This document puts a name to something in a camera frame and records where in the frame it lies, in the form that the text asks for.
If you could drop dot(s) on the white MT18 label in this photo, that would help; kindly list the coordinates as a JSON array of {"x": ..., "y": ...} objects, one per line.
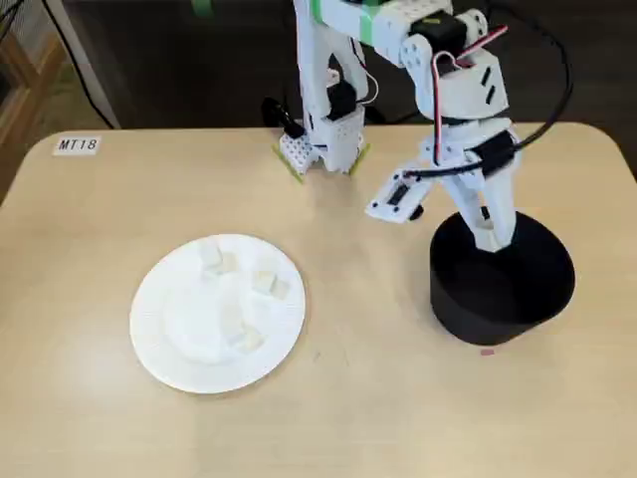
[{"x": 77, "y": 145}]

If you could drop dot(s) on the white paper plate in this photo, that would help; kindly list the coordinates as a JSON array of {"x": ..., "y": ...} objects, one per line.
[{"x": 174, "y": 309}]

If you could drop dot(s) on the white cube block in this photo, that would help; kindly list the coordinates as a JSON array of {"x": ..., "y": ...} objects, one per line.
[
  {"x": 211, "y": 255},
  {"x": 244, "y": 339},
  {"x": 264, "y": 283}
]

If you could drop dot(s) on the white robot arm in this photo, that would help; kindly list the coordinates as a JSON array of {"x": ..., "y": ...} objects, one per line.
[{"x": 318, "y": 50}]

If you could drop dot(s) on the wooden shelf unit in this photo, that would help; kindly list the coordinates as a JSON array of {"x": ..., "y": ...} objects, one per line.
[{"x": 35, "y": 99}]

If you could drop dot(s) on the black round pot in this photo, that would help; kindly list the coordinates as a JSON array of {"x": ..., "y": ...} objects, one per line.
[{"x": 497, "y": 309}]

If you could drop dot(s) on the small pink sticker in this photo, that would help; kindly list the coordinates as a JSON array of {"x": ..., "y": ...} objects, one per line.
[{"x": 488, "y": 353}]

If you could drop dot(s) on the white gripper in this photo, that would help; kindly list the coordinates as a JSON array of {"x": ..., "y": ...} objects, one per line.
[{"x": 482, "y": 175}]

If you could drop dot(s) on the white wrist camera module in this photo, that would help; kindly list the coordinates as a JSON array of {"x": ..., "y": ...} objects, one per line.
[{"x": 393, "y": 199}]

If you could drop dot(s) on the green tape strip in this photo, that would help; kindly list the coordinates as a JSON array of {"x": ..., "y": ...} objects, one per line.
[
  {"x": 360, "y": 159},
  {"x": 291, "y": 171}
]

